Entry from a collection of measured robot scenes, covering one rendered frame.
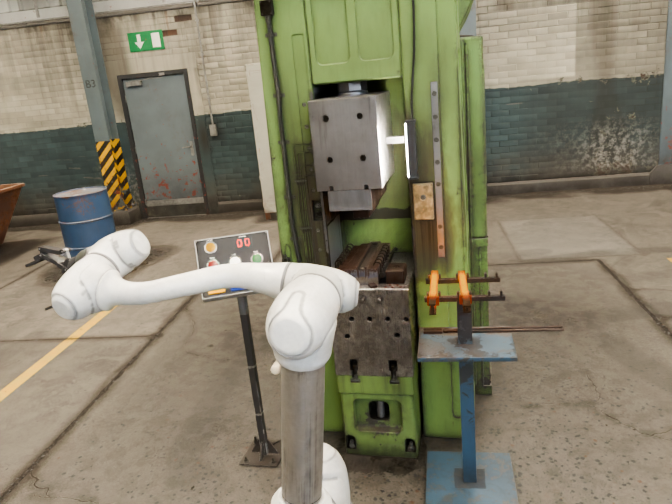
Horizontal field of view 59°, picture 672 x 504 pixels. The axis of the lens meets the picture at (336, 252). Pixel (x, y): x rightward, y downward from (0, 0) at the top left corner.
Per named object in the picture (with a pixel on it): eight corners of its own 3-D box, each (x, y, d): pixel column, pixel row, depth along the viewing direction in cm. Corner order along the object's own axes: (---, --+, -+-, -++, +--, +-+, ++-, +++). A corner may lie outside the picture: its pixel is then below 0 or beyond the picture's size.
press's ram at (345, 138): (401, 187, 258) (395, 93, 246) (316, 191, 267) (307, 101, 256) (411, 170, 297) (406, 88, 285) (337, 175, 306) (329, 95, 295)
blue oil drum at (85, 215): (108, 273, 650) (91, 195, 625) (59, 276, 659) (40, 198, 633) (132, 257, 706) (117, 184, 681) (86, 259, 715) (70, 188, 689)
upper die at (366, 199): (372, 210, 264) (371, 189, 261) (329, 211, 269) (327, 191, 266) (386, 190, 303) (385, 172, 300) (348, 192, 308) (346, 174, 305)
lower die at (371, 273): (378, 284, 274) (377, 267, 272) (336, 284, 279) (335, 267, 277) (391, 256, 313) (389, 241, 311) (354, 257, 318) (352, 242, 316)
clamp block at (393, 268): (404, 284, 271) (403, 270, 269) (386, 284, 273) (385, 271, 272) (407, 275, 282) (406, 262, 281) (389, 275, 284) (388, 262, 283)
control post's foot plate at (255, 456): (278, 468, 297) (275, 453, 294) (237, 466, 302) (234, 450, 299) (290, 442, 317) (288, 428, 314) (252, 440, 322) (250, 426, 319)
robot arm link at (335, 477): (356, 496, 176) (350, 433, 170) (343, 542, 159) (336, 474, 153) (305, 492, 180) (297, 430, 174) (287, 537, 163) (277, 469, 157)
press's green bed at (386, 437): (418, 461, 292) (413, 376, 278) (345, 456, 301) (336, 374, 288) (427, 401, 343) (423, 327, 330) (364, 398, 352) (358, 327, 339)
